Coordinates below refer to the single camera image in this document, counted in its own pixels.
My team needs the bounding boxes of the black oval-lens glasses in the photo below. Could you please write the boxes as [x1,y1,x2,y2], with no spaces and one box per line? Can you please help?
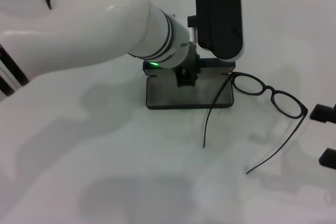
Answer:
[202,71,308,175]

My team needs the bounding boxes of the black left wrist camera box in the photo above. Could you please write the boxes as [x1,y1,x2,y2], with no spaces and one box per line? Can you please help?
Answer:
[187,0,247,62]

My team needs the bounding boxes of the black hard glasses case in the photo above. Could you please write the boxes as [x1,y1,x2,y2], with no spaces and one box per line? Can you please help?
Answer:
[143,57,236,110]

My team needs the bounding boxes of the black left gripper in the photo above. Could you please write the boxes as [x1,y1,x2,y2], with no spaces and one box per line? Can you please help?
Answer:
[172,45,202,88]

